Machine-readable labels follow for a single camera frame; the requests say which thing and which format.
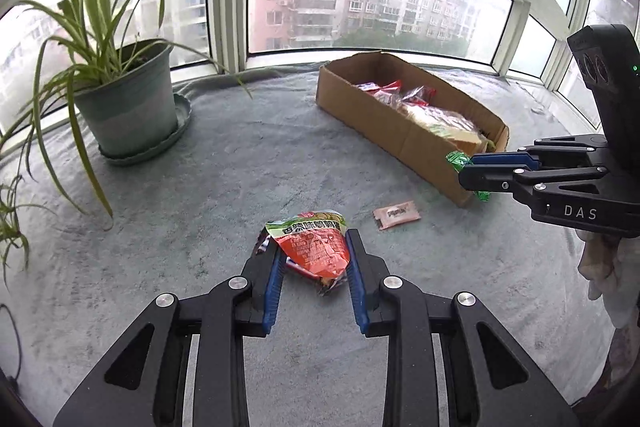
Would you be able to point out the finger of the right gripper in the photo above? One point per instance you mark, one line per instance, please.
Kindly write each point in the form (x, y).
(510, 159)
(500, 180)

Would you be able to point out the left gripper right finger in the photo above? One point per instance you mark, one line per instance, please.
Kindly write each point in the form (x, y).
(374, 314)

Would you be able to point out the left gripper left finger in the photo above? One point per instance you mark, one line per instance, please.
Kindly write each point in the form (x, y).
(264, 272)

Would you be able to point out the green candy packet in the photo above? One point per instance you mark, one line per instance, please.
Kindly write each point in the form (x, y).
(458, 160)

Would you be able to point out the orange red snack bag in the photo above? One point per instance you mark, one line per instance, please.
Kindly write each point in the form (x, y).
(315, 240)

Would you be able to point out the dark meat snack packet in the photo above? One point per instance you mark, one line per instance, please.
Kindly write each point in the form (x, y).
(420, 96)

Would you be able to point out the red stick snack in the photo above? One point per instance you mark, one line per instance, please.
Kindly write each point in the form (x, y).
(389, 94)

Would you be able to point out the white gloved right hand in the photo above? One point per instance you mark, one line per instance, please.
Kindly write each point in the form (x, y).
(611, 266)

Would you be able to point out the wrapped bread loaf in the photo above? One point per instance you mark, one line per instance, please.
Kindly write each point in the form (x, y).
(448, 125)

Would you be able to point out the pink snack sachet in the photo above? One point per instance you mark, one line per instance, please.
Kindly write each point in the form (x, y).
(394, 215)

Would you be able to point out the cardboard box tray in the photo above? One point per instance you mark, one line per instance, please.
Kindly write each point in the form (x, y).
(418, 148)

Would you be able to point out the grey table cloth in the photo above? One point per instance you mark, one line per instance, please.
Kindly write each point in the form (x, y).
(188, 219)

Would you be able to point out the green plant pot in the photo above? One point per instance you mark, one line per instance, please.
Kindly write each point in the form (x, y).
(137, 111)

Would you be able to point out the black camera box right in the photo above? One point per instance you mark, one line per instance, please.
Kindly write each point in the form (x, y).
(608, 59)

